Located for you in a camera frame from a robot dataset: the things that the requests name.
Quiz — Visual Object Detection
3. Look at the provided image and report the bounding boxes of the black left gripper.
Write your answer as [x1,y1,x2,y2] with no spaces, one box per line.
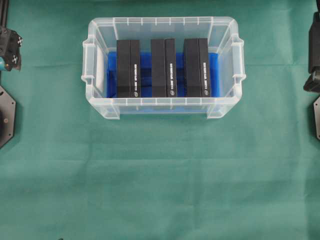
[0,27,23,71]

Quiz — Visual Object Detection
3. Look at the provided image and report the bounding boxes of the black D415 camera box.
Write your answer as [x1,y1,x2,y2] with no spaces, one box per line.
[116,39,141,98]

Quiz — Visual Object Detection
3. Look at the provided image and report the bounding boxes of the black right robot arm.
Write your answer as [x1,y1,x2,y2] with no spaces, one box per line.
[303,0,320,93]

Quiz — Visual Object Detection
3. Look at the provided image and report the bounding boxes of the black D435i box middle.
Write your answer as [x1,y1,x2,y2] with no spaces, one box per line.
[150,38,178,98]

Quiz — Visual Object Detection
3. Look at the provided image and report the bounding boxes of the black d435i box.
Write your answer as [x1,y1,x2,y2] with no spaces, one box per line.
[150,38,178,98]
[183,38,212,98]

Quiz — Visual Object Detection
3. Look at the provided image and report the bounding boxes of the clear plastic storage case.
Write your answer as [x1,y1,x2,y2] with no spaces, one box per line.
[81,16,246,120]

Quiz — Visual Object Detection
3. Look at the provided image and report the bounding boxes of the black D435i box right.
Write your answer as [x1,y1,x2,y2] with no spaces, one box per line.
[183,38,212,98]

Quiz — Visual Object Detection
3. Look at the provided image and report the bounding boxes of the green table cloth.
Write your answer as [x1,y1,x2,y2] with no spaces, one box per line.
[0,0,320,240]

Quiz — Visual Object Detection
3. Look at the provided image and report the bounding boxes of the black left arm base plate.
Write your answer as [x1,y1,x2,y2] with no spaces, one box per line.
[0,86,16,148]

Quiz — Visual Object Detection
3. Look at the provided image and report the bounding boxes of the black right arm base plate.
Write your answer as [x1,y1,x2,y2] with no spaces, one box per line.
[306,96,320,141]

